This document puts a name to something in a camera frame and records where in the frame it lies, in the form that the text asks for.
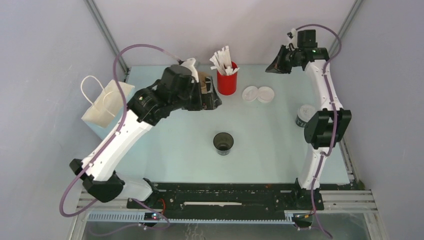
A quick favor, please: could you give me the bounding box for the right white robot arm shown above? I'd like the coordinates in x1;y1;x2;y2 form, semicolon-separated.
265;27;352;209

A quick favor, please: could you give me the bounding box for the light blue paper bag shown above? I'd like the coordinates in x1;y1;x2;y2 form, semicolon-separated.
80;75;124;140

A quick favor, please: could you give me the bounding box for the brown cardboard cup carrier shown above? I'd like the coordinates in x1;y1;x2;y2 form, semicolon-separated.
198;71;213;95

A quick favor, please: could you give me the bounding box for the red ribbed cup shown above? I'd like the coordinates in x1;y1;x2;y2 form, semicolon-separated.
216;70;238;96

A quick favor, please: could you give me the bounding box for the white plastic cup lid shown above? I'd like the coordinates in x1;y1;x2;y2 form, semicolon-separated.
257;86;275;104

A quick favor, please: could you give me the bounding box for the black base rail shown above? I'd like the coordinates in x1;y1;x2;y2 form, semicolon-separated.
125;181;359;223

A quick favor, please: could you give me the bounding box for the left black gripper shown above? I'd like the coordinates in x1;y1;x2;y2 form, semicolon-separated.
171;76;223;112

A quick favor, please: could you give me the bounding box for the black coffee cup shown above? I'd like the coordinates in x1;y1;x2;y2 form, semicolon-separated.
212;132;234;156
295;114;311;128

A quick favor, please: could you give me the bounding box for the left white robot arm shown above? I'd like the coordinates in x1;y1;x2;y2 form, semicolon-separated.
69;58;222;208

